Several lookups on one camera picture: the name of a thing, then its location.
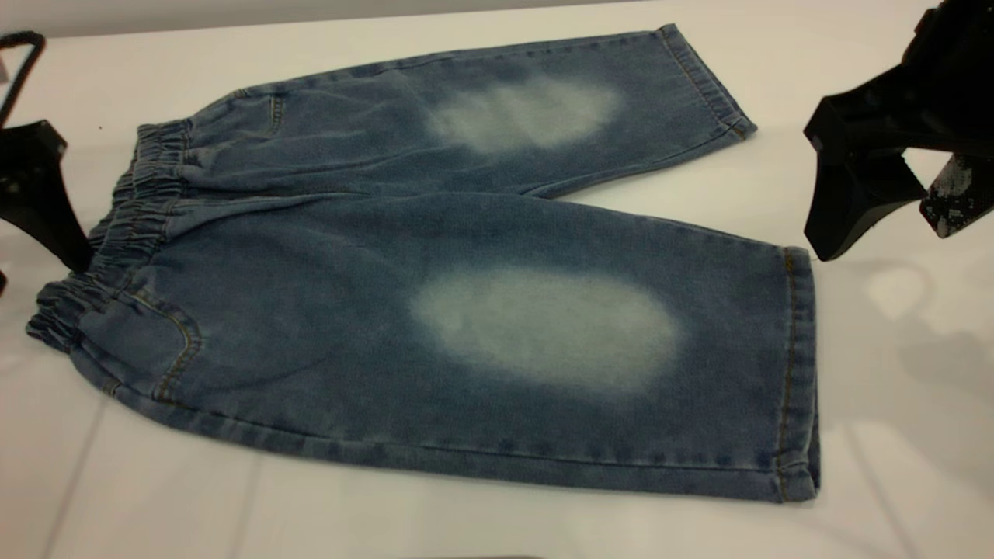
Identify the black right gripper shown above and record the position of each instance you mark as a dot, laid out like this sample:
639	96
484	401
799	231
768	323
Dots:
955	78

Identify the blue denim pants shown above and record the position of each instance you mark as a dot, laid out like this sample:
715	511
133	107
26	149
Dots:
311	310

